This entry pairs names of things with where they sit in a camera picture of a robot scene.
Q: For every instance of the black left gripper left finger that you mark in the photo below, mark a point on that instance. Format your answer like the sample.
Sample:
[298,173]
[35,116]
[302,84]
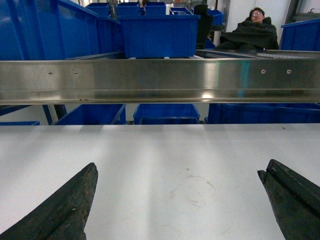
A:
[63,215]

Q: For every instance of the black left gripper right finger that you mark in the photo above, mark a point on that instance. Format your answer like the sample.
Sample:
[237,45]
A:
[295,201]

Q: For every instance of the blue bin row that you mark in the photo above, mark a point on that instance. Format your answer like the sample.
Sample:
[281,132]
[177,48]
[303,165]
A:
[155,9]
[128,9]
[101,8]

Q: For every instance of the blue bin below left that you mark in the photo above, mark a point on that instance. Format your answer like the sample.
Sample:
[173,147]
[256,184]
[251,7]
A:
[95,114]

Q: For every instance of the blue bin below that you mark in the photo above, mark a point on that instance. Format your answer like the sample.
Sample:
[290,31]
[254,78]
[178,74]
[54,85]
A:
[263,113]
[166,114]
[95,114]

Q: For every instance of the blue bin below right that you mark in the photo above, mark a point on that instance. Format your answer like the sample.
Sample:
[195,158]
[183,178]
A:
[263,113]

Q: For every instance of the blue bin below centre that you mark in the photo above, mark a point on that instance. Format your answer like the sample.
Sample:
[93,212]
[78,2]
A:
[166,114]

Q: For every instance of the blue bin far right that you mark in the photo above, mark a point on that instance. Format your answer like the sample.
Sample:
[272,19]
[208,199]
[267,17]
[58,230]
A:
[301,36]

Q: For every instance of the seated person in dark coat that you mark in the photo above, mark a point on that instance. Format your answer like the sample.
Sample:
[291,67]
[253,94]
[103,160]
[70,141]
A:
[256,32]

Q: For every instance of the large blue bin left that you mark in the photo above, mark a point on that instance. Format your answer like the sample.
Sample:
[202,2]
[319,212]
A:
[55,30]

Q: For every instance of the blue plastic bin centre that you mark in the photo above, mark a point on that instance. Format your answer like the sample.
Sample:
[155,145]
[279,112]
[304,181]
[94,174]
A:
[159,36]

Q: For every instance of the stainless steel shelf rail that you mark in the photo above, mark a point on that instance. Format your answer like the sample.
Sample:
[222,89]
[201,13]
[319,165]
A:
[183,80]

